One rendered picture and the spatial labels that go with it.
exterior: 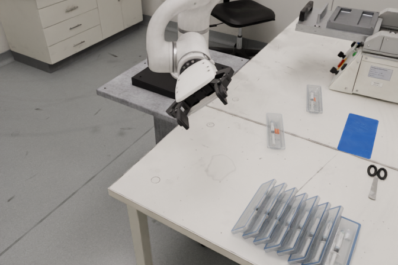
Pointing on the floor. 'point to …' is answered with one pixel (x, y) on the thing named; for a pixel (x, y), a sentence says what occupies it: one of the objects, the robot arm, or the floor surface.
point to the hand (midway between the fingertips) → (202, 109)
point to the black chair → (240, 12)
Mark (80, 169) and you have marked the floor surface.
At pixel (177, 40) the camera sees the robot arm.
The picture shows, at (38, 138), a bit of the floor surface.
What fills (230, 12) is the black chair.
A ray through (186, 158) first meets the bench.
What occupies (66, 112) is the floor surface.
